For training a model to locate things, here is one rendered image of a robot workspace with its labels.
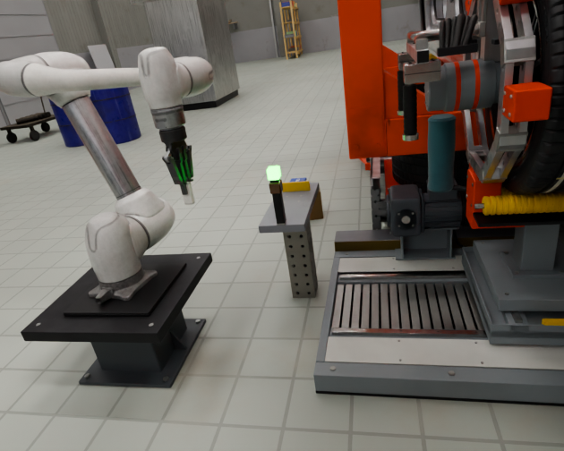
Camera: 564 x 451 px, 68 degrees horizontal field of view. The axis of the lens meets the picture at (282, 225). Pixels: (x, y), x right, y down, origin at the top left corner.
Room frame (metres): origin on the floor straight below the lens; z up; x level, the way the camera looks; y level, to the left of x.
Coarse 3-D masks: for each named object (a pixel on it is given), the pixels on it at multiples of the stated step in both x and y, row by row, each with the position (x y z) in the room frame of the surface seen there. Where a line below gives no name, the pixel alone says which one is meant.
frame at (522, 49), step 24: (504, 24) 1.05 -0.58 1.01; (528, 24) 1.03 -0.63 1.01; (480, 48) 1.47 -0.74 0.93; (504, 48) 1.01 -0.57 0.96; (528, 48) 0.99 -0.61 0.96; (504, 72) 1.00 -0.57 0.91; (528, 72) 0.99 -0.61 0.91; (480, 120) 1.42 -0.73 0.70; (504, 120) 1.00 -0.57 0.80; (480, 144) 1.38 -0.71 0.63; (504, 144) 1.00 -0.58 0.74; (480, 168) 1.18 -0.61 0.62; (504, 168) 1.08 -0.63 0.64
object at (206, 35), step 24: (144, 0) 7.98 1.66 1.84; (168, 0) 7.90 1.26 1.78; (192, 0) 7.79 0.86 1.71; (216, 0) 8.72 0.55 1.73; (168, 24) 7.92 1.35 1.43; (192, 24) 7.81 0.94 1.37; (216, 24) 8.48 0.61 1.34; (168, 48) 7.95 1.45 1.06; (192, 48) 7.84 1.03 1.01; (216, 48) 8.25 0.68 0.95; (216, 72) 8.02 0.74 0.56; (192, 96) 7.89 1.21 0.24; (216, 96) 7.80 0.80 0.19
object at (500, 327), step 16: (464, 256) 1.45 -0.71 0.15; (480, 272) 1.33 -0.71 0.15; (480, 288) 1.23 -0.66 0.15; (480, 304) 1.16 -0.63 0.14; (496, 320) 1.05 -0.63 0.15; (512, 320) 1.02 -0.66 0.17; (528, 320) 1.03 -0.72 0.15; (544, 320) 0.98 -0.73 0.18; (560, 320) 0.97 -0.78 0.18; (496, 336) 1.01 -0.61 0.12; (512, 336) 1.00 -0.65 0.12; (528, 336) 0.99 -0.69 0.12; (544, 336) 0.98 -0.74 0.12; (560, 336) 0.96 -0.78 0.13
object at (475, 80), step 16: (448, 64) 1.27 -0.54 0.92; (464, 64) 1.24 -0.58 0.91; (480, 64) 1.23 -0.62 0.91; (496, 64) 1.22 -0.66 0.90; (448, 80) 1.23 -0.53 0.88; (464, 80) 1.21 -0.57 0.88; (480, 80) 1.20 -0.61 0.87; (496, 80) 1.19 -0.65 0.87; (432, 96) 1.24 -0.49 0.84; (448, 96) 1.22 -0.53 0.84; (464, 96) 1.21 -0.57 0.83; (480, 96) 1.20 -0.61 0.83; (496, 96) 1.20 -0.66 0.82
